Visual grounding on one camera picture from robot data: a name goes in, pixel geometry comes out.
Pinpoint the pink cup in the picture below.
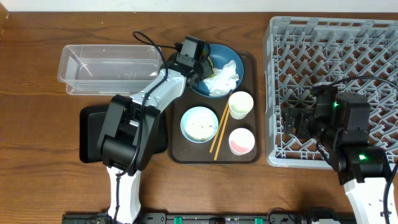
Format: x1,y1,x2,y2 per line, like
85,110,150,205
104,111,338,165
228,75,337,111
228,128,256,156

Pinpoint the dark blue bowl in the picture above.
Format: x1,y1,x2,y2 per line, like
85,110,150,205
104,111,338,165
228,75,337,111
192,44,244,98

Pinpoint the light blue bowl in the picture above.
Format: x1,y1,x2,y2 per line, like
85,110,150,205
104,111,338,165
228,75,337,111
180,106,219,143

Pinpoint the yellow snack wrapper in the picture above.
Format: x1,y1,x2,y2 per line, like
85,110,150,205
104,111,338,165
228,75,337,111
207,57,215,78

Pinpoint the white tissue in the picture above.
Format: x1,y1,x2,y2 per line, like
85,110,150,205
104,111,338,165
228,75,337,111
203,60,239,96

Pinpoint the clear plastic bin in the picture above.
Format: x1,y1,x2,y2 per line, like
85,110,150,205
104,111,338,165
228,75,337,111
58,44,162,95

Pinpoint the wooden chopstick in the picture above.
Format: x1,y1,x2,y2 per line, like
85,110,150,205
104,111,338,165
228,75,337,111
214,109,229,161
209,101,228,153

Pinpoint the rice pile with nuts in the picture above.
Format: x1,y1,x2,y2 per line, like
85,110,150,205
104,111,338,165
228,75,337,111
185,118,214,142

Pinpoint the cream white cup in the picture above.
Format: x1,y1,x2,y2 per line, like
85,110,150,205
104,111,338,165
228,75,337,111
228,91,254,119

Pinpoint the black waste tray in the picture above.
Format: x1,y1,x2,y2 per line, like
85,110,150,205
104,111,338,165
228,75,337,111
80,105,168,163

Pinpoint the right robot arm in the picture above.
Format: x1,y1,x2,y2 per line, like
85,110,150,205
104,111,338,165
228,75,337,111
281,85,397,223

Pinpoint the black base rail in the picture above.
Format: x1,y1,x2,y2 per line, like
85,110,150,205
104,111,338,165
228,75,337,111
61,207,356,224

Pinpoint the grey dishwasher rack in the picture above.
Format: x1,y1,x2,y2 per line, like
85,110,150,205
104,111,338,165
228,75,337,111
263,17,397,169

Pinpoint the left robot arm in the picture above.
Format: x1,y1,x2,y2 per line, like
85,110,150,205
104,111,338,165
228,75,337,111
97,54,214,223

